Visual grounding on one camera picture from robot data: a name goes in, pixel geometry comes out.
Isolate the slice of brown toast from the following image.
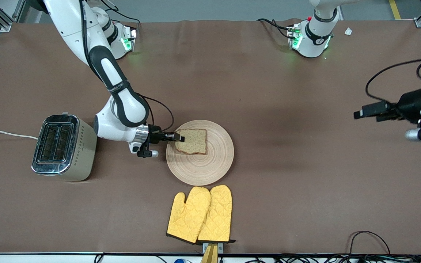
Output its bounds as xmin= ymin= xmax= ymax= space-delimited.
xmin=175 ymin=128 xmax=208 ymax=155

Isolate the round light wooden plate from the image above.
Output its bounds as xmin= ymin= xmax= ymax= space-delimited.
xmin=166 ymin=119 xmax=235 ymax=186

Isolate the cream and chrome toaster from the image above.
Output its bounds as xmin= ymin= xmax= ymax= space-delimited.
xmin=31 ymin=113 xmax=98 ymax=182

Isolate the yellow quilted oven mitt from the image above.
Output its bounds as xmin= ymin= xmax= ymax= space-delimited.
xmin=166 ymin=186 xmax=211 ymax=244
xmin=197 ymin=184 xmax=236 ymax=244

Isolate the brown table cover sheet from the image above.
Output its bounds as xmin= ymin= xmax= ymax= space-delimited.
xmin=0 ymin=19 xmax=421 ymax=254

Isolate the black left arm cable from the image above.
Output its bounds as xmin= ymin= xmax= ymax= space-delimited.
xmin=365 ymin=54 xmax=421 ymax=106

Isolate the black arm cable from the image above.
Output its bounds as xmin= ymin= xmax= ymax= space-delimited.
xmin=365 ymin=54 xmax=421 ymax=106
xmin=137 ymin=93 xmax=175 ymax=133

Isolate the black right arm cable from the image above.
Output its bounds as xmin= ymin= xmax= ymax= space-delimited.
xmin=137 ymin=93 xmax=175 ymax=133

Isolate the black looped cable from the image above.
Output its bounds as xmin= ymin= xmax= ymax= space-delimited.
xmin=349 ymin=231 xmax=391 ymax=256

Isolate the black right base cable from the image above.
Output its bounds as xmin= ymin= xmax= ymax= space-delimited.
xmin=101 ymin=0 xmax=141 ymax=37

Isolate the black base cable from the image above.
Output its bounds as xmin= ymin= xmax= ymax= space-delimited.
xmin=101 ymin=0 xmax=141 ymax=37
xmin=257 ymin=18 xmax=295 ymax=40

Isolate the small grey metal bracket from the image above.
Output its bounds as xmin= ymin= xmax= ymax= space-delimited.
xmin=202 ymin=242 xmax=224 ymax=254

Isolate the black left base cable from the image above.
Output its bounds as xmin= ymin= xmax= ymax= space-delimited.
xmin=257 ymin=18 xmax=295 ymax=40

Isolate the black cable tangle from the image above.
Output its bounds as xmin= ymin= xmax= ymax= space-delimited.
xmin=245 ymin=255 xmax=421 ymax=263

